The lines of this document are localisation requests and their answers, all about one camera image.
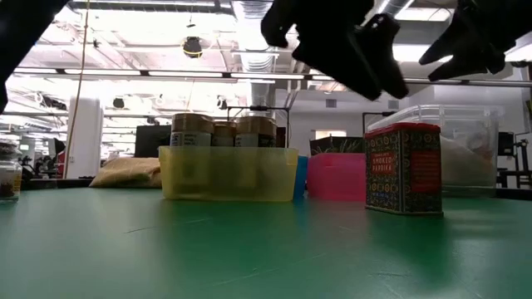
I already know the grey overhead frame bar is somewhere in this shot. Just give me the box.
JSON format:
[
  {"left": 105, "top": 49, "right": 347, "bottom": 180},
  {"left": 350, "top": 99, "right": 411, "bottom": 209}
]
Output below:
[{"left": 0, "top": 68, "right": 532, "bottom": 88}]

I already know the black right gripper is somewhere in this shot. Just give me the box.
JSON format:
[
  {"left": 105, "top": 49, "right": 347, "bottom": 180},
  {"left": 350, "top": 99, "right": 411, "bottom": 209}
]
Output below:
[{"left": 418, "top": 0, "right": 532, "bottom": 82}]

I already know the blue plastic bin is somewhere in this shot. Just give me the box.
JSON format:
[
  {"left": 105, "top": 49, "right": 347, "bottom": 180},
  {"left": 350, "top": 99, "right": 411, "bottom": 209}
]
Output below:
[{"left": 293, "top": 155, "right": 310, "bottom": 201}]

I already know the small cork-topped glass jar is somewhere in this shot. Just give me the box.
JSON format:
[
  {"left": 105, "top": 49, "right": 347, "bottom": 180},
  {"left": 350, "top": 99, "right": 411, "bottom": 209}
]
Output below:
[{"left": 0, "top": 140, "right": 23, "bottom": 204}]

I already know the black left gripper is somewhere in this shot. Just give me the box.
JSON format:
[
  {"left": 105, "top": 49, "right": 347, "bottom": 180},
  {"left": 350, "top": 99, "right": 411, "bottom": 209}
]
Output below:
[{"left": 260, "top": 0, "right": 411, "bottom": 102}]

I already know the black planter box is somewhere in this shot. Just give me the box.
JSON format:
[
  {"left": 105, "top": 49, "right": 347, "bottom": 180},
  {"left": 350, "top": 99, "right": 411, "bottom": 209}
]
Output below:
[{"left": 308, "top": 135, "right": 367, "bottom": 155}]

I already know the black monitor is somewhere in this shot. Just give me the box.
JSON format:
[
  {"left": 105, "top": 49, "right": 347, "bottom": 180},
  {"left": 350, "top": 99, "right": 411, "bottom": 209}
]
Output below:
[{"left": 134, "top": 124, "right": 173, "bottom": 159}]

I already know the red-lidded smoked paprika tin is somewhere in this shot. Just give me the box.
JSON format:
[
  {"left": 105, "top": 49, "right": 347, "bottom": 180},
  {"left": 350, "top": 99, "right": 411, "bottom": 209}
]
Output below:
[{"left": 364, "top": 122, "right": 445, "bottom": 217}]

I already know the yellow hanging cord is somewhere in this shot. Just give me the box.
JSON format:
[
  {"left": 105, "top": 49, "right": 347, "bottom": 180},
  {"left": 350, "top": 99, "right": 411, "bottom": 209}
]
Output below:
[{"left": 62, "top": 0, "right": 91, "bottom": 179}]

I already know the clear plastic storage box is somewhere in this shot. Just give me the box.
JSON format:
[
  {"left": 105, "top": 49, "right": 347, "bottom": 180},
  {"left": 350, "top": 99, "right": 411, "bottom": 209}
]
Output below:
[{"left": 367, "top": 103, "right": 506, "bottom": 197}]

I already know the pink plastic bin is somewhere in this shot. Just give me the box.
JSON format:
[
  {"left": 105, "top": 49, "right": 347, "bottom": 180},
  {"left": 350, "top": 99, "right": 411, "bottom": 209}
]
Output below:
[{"left": 306, "top": 152, "right": 367, "bottom": 203}]

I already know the beige folded cloth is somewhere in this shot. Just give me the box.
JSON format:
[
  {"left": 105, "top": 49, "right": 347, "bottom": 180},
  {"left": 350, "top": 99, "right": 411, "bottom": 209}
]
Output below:
[{"left": 88, "top": 156, "right": 163, "bottom": 189}]

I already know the yellow-green plastic bin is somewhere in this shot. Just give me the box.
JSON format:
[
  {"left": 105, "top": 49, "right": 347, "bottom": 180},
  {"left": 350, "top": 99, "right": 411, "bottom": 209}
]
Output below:
[{"left": 158, "top": 145, "right": 299, "bottom": 203}]

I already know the white pillar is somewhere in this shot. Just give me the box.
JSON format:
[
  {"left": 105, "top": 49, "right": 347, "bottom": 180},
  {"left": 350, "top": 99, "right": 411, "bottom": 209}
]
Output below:
[{"left": 66, "top": 97, "right": 104, "bottom": 180}]

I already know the silver vertical ceiling duct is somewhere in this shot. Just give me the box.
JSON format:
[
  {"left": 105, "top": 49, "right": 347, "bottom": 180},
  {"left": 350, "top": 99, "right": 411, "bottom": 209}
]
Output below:
[{"left": 230, "top": 0, "right": 300, "bottom": 110}]

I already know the black hanging ceiling camera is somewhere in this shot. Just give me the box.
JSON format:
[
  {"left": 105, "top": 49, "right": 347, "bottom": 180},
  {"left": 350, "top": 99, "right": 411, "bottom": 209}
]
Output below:
[{"left": 181, "top": 36, "right": 204, "bottom": 59}]

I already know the black equipment rack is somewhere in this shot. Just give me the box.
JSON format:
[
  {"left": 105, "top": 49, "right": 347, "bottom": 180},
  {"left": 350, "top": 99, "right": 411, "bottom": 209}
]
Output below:
[{"left": 496, "top": 131, "right": 532, "bottom": 189}]

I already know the small black stand frame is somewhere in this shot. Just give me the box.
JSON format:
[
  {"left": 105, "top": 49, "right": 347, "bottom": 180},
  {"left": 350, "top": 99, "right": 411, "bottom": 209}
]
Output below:
[{"left": 361, "top": 110, "right": 398, "bottom": 135}]

